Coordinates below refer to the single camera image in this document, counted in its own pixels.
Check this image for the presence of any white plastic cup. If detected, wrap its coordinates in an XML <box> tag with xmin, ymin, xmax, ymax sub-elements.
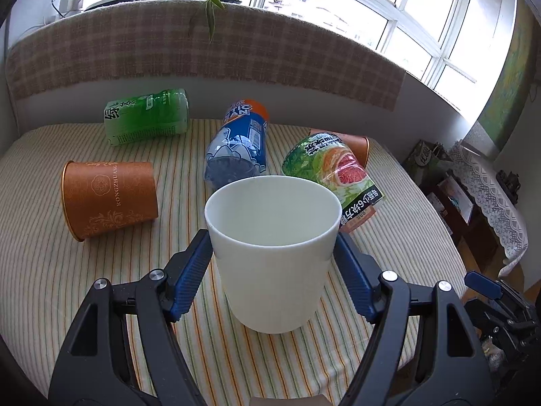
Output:
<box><xmin>204</xmin><ymin>175</ymin><xmax>342</xmax><ymax>335</ymax></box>

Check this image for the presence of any orange paper cup near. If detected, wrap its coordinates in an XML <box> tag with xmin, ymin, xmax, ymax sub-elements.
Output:
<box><xmin>61</xmin><ymin>160</ymin><xmax>159</xmax><ymax>242</ymax></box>

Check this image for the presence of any orange paper cup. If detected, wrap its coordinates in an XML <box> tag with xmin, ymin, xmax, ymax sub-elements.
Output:
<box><xmin>61</xmin><ymin>160</ymin><xmax>159</xmax><ymax>242</ymax></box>
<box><xmin>309</xmin><ymin>128</ymin><xmax>370</xmax><ymax>168</ymax></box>

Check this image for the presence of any orange paper cup far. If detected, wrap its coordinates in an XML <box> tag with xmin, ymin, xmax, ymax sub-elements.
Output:
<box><xmin>309</xmin><ymin>128</ymin><xmax>370</xmax><ymax>168</ymax></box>

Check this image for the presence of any striped table cloth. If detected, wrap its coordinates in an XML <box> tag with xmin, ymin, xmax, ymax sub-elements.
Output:
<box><xmin>1</xmin><ymin>120</ymin><xmax>465</xmax><ymax>405</ymax></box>

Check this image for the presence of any white lace cloth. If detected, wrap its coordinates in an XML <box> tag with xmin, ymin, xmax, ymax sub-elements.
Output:
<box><xmin>448</xmin><ymin>141</ymin><xmax>529</xmax><ymax>278</ymax></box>

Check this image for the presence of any green printed box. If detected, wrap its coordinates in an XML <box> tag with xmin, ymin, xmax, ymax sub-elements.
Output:
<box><xmin>403</xmin><ymin>139</ymin><xmax>453</xmax><ymax>186</ymax></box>

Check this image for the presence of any grapefruit juice bottle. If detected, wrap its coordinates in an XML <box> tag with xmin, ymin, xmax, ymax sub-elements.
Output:
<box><xmin>282</xmin><ymin>131</ymin><xmax>384</xmax><ymax>233</ymax></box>

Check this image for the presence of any blue orange drink bottle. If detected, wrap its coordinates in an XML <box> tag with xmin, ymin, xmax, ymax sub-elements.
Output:
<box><xmin>204</xmin><ymin>99</ymin><xmax>269</xmax><ymax>190</ymax></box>

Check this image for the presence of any green tea bottle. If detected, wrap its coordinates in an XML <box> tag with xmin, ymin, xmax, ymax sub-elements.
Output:
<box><xmin>103</xmin><ymin>88</ymin><xmax>189</xmax><ymax>146</ymax></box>

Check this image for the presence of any plaid windowsill cloth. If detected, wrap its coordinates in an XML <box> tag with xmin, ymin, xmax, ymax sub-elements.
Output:
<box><xmin>5</xmin><ymin>0</ymin><xmax>405</xmax><ymax>110</ymax></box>

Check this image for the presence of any white charger plug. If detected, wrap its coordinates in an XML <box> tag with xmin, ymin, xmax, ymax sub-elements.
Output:
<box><xmin>59</xmin><ymin>0</ymin><xmax>83</xmax><ymax>17</ymax></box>

